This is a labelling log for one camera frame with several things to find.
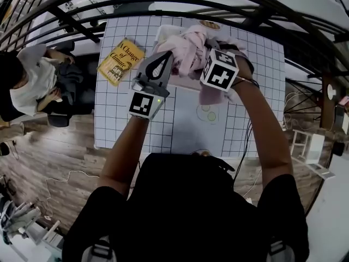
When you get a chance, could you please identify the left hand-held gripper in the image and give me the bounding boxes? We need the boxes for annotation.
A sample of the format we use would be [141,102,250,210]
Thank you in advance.
[128,50,176,120]

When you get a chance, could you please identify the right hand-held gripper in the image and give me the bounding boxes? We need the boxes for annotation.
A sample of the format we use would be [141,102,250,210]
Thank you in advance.
[199,39,240,93]

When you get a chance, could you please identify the white plastic basket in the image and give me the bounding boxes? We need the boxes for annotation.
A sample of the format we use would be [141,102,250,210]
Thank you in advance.
[152,24,204,91]

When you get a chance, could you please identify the pink clothes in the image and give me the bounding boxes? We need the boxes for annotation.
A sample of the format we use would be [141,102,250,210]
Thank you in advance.
[153,24,256,106]

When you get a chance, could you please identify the person's right forearm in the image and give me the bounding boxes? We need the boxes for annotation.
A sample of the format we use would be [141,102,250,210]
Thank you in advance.
[231,78,294,184]

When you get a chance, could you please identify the person's left forearm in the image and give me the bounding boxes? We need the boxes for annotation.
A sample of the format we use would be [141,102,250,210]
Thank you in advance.
[97,114,149,199]

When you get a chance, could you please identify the black box device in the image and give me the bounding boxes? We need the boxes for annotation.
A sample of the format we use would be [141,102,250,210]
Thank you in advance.
[330,140,346,157]

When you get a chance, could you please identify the person's right hand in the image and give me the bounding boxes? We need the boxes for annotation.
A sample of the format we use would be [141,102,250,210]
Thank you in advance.
[234,53,256,80]

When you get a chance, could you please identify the yellow book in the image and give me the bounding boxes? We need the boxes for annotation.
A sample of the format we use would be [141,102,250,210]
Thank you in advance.
[97,37,146,87]

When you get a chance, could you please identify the white grid tablecloth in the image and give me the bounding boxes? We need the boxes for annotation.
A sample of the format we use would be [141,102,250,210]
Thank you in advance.
[93,15,286,158]

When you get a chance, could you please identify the dark grey jacket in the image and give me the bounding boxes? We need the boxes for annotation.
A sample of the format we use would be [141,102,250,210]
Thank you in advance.
[54,62,92,106]

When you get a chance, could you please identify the black metal railing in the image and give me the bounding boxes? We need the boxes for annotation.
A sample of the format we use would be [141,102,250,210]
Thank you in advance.
[0,0,349,78]

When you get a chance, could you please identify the black office chair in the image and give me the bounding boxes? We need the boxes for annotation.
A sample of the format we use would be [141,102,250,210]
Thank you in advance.
[46,40,95,128]

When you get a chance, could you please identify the brown wooden board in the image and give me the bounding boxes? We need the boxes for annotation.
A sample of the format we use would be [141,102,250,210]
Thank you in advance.
[320,75,338,129]

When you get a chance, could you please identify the white step stool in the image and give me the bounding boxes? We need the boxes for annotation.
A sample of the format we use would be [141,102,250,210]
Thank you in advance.
[290,129,336,180]

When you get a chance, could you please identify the person's black shirt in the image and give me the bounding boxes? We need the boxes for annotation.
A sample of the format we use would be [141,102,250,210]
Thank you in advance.
[62,152,310,262]

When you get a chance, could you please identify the white shelf unit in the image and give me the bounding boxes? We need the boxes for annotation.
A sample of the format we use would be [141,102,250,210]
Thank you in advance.
[0,200,64,262]

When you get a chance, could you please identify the thin wrist bracelet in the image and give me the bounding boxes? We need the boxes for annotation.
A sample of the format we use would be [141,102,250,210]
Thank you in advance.
[231,76,261,90]

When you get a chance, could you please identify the thin black cable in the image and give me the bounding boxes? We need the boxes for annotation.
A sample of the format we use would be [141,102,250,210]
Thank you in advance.
[232,116,253,183]

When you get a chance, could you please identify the white cable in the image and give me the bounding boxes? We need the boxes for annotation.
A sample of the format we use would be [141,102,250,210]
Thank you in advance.
[242,168,263,199]
[45,170,100,218]
[283,91,323,115]

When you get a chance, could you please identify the grey shoulder strap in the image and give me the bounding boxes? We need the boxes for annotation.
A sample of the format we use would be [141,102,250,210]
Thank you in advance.
[265,237,291,262]
[81,236,116,262]

